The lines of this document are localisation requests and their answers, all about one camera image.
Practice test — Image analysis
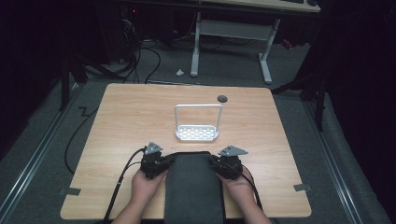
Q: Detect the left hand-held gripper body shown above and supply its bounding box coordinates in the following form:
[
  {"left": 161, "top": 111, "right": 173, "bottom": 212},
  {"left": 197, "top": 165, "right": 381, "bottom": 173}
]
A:
[{"left": 139, "top": 142, "right": 173, "bottom": 180}]

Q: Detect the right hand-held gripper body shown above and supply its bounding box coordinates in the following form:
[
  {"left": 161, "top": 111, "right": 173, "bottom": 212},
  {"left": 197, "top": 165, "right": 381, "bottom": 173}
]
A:
[{"left": 214, "top": 145, "right": 249, "bottom": 181}]

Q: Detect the yellow and grey cloth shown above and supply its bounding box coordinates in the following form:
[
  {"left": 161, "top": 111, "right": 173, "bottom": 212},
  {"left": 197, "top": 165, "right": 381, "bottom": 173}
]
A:
[{"left": 163, "top": 150, "right": 227, "bottom": 224}]

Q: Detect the person's left hand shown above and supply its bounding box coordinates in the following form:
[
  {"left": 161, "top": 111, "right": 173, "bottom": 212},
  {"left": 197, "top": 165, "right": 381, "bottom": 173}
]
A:
[{"left": 130, "top": 169, "right": 168, "bottom": 207}]

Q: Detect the person's right hand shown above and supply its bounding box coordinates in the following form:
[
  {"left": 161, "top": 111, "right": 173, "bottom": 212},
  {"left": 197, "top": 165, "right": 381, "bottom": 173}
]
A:
[{"left": 216, "top": 169, "right": 257, "bottom": 208}]

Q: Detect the white metal rack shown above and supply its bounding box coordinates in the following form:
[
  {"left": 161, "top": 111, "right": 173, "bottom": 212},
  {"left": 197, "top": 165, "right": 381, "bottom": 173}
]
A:
[{"left": 174, "top": 104, "right": 224, "bottom": 143}]

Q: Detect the black metal stand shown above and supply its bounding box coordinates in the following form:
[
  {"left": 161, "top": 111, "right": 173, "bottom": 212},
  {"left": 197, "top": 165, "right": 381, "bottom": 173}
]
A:
[
  {"left": 58, "top": 54, "right": 89, "bottom": 112},
  {"left": 270, "top": 69, "right": 329, "bottom": 133}
]

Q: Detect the white-legged desk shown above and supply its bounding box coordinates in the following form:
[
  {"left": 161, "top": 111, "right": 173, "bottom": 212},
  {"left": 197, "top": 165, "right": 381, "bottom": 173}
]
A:
[{"left": 189, "top": 0, "right": 321, "bottom": 86}]

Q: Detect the dark computer tower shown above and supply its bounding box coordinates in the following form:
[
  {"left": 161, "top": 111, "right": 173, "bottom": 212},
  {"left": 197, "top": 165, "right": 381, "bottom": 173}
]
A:
[{"left": 94, "top": 4, "right": 143, "bottom": 64}]

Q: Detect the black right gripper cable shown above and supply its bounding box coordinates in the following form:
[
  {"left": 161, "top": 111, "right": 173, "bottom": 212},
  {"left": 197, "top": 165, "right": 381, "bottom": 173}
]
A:
[{"left": 238, "top": 171, "right": 264, "bottom": 213}]

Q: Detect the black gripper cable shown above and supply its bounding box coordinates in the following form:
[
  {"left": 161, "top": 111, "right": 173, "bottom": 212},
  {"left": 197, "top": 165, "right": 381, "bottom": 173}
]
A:
[
  {"left": 238, "top": 171, "right": 264, "bottom": 213},
  {"left": 102, "top": 147, "right": 148, "bottom": 224}
]

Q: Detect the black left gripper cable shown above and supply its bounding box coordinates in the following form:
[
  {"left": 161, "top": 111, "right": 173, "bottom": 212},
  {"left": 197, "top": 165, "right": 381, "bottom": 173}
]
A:
[{"left": 102, "top": 147, "right": 148, "bottom": 224}]

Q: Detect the black floor cable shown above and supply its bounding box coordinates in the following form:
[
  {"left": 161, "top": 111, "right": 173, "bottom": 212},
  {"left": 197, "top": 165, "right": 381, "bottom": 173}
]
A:
[{"left": 64, "top": 105, "right": 100, "bottom": 175}]

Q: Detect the bundle of black cables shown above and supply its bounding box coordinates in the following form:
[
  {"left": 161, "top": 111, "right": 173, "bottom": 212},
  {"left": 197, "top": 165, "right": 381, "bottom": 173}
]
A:
[{"left": 116, "top": 17, "right": 163, "bottom": 85}]

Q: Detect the metal floor rail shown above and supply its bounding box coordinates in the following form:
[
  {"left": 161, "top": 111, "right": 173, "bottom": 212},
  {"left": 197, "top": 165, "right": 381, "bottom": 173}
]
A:
[
  {"left": 0, "top": 83, "right": 82, "bottom": 218},
  {"left": 302, "top": 100, "right": 364, "bottom": 224}
]

